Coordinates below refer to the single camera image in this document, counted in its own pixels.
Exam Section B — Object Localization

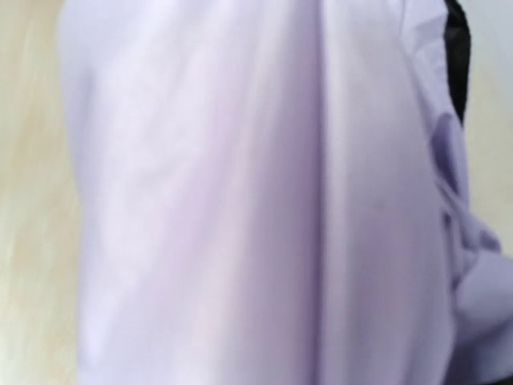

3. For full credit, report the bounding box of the lilac folding umbrella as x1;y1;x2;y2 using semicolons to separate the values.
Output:
58;1;512;384

